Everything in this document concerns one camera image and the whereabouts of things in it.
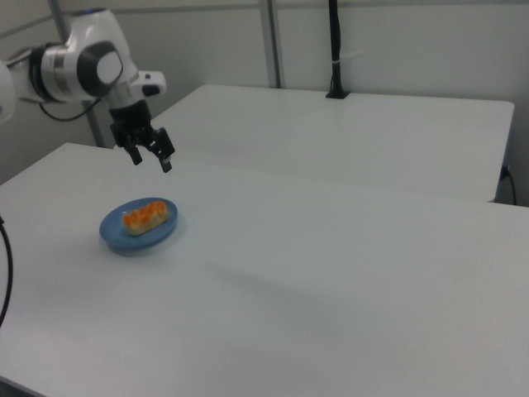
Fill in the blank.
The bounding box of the thin black floor cable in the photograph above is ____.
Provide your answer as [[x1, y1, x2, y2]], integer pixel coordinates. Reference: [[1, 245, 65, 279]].
[[500, 164, 518, 205]]

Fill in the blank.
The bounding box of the bread with orange topping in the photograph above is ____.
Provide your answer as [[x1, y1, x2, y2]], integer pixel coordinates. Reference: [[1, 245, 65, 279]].
[[122, 201, 170, 237]]

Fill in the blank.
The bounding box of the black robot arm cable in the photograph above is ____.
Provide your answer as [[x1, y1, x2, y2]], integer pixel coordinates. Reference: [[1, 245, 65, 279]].
[[38, 97, 102, 122]]

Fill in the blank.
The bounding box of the blue round plate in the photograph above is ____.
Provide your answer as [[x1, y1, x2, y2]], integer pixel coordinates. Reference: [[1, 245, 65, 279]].
[[98, 198, 180, 252]]

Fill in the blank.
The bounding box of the black camera pole with base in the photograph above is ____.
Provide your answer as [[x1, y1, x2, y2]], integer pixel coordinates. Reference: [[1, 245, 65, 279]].
[[325, 0, 352, 100]]

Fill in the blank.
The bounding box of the thick black cable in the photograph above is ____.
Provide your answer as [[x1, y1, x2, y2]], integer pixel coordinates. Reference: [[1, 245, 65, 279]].
[[0, 213, 15, 328]]

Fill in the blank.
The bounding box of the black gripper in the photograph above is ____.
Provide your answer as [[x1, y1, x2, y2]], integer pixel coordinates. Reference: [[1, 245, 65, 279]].
[[108, 98, 175, 174]]

